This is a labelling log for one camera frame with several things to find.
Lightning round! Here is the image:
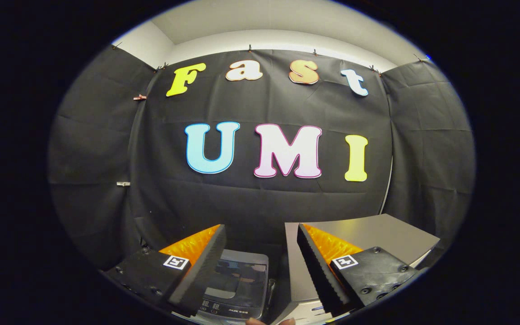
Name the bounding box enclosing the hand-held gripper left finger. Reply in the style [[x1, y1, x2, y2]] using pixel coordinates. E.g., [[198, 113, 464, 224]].
[[103, 224, 228, 317]]

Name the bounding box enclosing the grey washing machine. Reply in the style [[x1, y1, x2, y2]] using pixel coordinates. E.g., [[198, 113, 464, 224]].
[[172, 249, 276, 325]]

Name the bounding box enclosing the grey cabinet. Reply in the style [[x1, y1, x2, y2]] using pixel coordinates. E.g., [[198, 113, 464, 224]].
[[269, 214, 441, 325]]

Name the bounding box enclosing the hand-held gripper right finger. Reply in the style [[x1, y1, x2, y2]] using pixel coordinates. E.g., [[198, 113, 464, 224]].
[[296, 223, 424, 317]]

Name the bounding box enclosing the black backdrop cloth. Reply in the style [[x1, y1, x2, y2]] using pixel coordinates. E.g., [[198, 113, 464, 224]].
[[48, 45, 476, 271]]

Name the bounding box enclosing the white frame pole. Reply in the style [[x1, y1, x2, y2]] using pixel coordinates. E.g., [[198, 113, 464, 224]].
[[379, 156, 395, 216]]

